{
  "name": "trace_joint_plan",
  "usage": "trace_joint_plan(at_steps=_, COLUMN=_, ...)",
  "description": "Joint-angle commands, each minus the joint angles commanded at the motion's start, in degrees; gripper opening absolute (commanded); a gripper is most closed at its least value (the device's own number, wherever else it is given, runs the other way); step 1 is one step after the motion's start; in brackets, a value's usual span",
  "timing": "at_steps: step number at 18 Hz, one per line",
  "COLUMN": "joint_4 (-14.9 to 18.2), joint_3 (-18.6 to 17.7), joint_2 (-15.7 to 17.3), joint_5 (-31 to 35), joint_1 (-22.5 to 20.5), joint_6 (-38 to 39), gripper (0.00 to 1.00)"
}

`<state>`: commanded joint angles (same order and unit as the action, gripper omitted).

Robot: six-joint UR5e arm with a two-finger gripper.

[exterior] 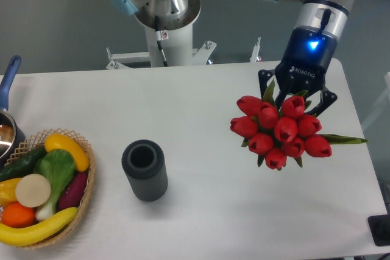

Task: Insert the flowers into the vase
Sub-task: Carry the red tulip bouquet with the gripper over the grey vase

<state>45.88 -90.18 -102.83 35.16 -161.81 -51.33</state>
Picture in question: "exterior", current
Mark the blue handled saucepan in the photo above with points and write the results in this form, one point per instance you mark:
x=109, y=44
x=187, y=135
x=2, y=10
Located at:
x=11, y=134

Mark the black device at edge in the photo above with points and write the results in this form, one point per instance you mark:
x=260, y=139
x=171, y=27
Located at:
x=379, y=228

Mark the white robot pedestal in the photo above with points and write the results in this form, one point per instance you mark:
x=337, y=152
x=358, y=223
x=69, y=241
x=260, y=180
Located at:
x=168, y=25

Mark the dark grey ribbed vase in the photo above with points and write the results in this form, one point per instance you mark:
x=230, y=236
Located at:
x=143, y=162

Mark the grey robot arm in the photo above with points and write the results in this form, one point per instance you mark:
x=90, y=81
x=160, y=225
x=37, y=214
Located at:
x=325, y=17

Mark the orange fruit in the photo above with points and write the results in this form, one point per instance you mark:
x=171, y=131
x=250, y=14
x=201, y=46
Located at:
x=17, y=215

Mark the purple sweet potato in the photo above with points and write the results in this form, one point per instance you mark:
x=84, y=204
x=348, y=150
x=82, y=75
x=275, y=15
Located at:
x=73, y=194

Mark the yellow bell pepper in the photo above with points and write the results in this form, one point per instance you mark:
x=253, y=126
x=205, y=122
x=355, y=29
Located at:
x=7, y=191

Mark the beige round disc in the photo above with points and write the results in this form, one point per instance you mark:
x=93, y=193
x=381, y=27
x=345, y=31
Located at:
x=33, y=190

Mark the yellow banana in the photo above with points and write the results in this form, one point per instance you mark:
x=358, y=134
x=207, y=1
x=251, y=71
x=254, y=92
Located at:
x=20, y=237

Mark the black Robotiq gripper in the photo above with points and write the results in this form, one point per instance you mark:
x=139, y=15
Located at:
x=303, y=67

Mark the green cucumber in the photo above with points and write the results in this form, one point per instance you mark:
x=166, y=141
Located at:
x=23, y=165

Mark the woven wicker basket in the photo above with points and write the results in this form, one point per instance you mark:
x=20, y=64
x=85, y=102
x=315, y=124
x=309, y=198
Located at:
x=38, y=140

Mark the green bok choy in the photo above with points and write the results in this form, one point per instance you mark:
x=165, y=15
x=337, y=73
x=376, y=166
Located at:
x=58, y=167

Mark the red tulip bouquet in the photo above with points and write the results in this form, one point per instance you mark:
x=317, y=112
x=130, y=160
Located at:
x=276, y=134

